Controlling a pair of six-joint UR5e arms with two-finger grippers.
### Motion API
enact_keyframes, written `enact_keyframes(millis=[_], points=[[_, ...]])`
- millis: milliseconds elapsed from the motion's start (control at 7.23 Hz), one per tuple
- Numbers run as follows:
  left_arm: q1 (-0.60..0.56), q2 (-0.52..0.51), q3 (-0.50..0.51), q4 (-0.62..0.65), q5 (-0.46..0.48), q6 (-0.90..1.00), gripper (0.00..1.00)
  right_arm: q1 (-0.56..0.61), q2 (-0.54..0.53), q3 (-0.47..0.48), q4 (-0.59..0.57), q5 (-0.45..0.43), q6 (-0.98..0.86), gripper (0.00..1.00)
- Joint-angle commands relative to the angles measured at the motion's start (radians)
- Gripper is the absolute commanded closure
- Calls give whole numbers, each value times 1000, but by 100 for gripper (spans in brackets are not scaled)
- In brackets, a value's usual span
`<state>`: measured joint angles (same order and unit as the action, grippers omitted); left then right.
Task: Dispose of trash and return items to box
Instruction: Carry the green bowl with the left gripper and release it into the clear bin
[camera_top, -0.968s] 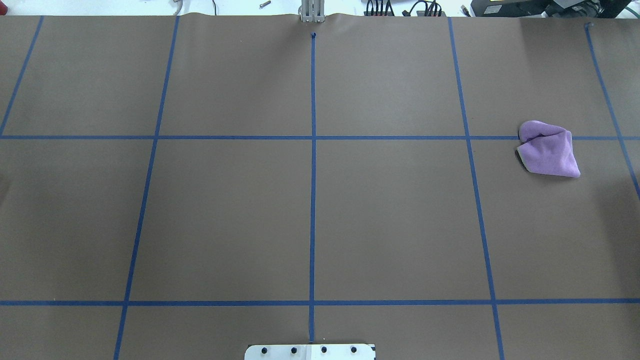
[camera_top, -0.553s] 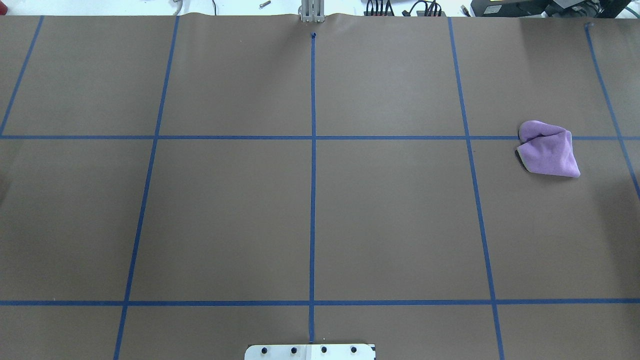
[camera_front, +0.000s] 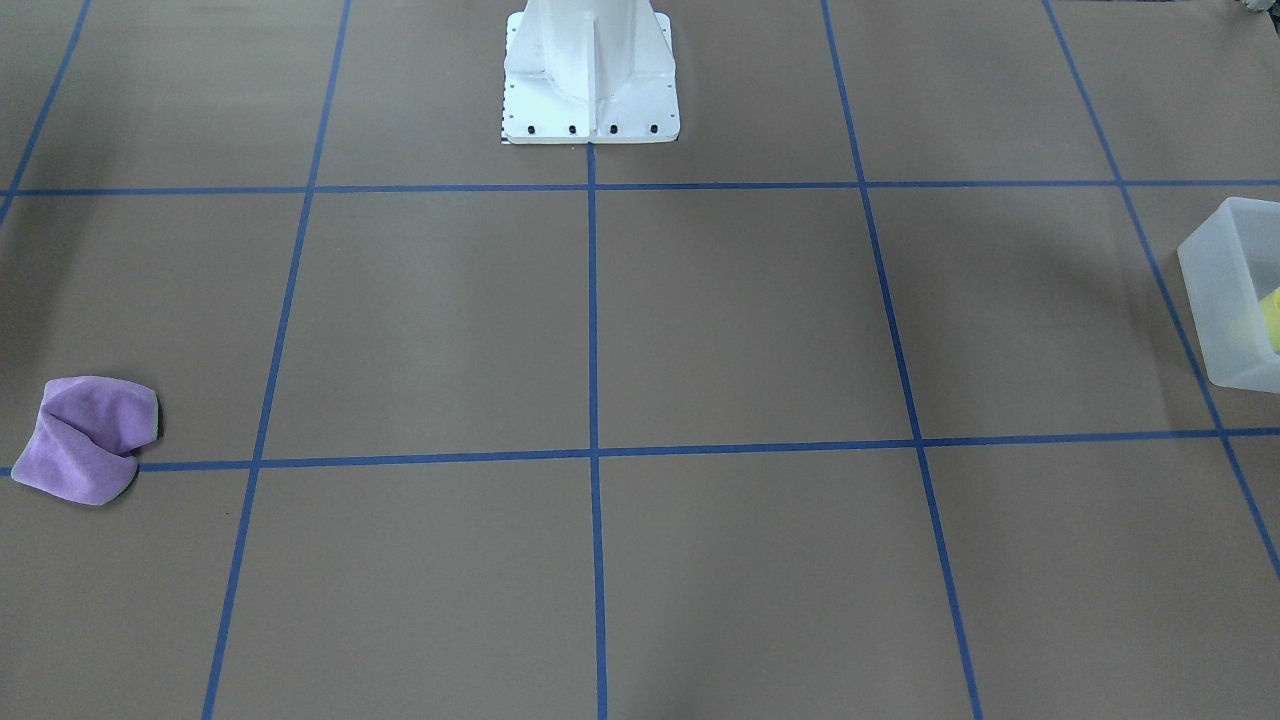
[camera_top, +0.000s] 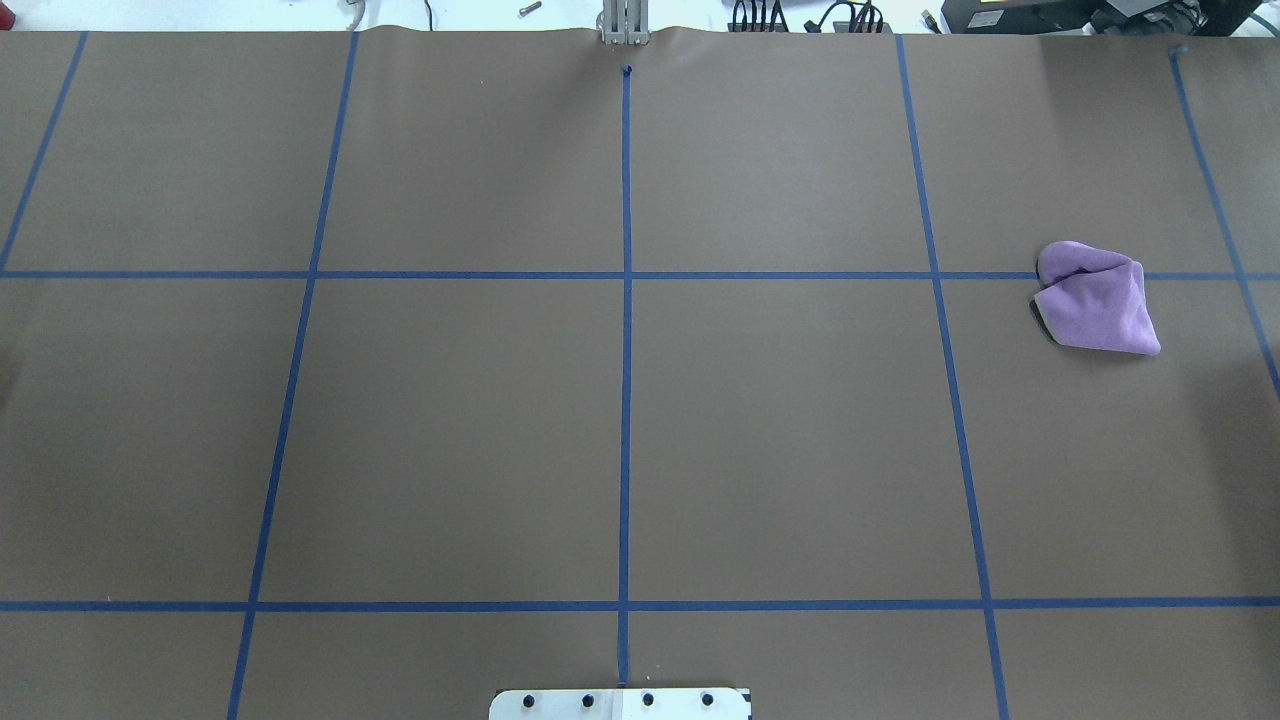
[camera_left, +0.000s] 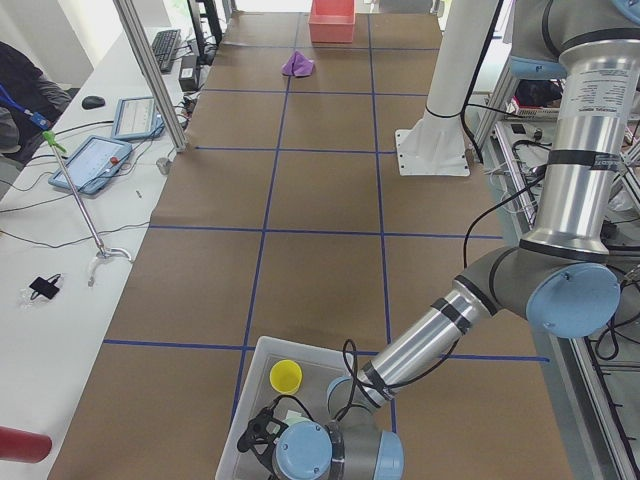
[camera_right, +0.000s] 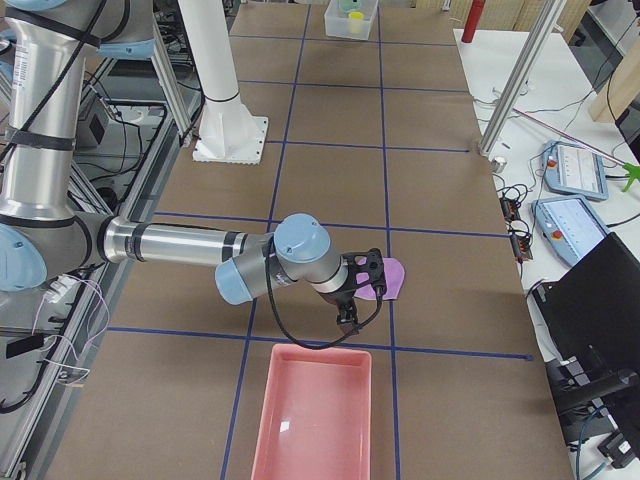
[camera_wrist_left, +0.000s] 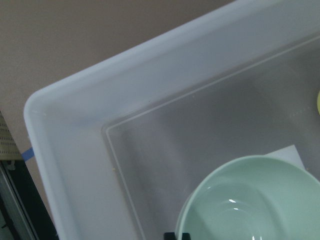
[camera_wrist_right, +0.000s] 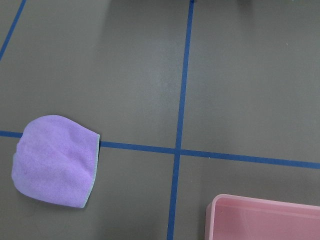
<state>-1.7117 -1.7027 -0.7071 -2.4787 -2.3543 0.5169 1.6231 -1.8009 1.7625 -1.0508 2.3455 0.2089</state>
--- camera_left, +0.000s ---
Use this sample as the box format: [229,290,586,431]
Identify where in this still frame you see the yellow plastic cup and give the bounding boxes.
[269,359,303,395]

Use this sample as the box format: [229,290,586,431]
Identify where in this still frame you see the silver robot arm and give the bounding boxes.
[269,1,639,479]

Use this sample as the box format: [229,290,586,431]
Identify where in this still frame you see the clear white plastic bin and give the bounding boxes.
[214,335,396,480]

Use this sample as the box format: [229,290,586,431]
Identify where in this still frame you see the purple microfiber cloth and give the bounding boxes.
[281,50,315,78]

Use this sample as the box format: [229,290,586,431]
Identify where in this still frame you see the black power adapter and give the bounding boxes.
[178,55,201,92]

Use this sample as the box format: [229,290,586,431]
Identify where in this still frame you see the pink plastic bin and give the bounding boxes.
[308,0,356,43]

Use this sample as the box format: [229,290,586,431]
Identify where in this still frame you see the far blue teach pendant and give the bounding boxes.
[111,96,164,141]

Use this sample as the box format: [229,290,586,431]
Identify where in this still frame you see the blue teach pendant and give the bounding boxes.
[47,135,133,195]
[111,96,164,141]

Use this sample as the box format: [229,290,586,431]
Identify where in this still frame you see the near blue teach pendant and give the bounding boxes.
[47,135,133,195]

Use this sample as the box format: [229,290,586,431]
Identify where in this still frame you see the black computer keyboard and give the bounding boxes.
[151,29,181,74]

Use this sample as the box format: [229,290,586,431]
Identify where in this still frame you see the black computer mouse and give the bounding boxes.
[81,95,106,110]

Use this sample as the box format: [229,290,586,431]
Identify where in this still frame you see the small black pouch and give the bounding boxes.
[29,273,63,301]

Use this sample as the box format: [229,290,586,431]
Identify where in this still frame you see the green tipped reacher stick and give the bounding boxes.
[43,130,134,287]

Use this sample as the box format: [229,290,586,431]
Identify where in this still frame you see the seated person dark clothes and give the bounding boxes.
[1,42,71,165]

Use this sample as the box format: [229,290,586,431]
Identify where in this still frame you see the red cylinder bottle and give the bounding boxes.
[0,427,53,463]

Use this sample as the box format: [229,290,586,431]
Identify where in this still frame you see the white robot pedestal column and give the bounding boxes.
[395,0,502,177]

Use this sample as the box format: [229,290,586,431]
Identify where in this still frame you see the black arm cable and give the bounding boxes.
[269,99,546,426]

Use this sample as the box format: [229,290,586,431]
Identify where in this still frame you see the aluminium frame post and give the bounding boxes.
[113,0,187,153]

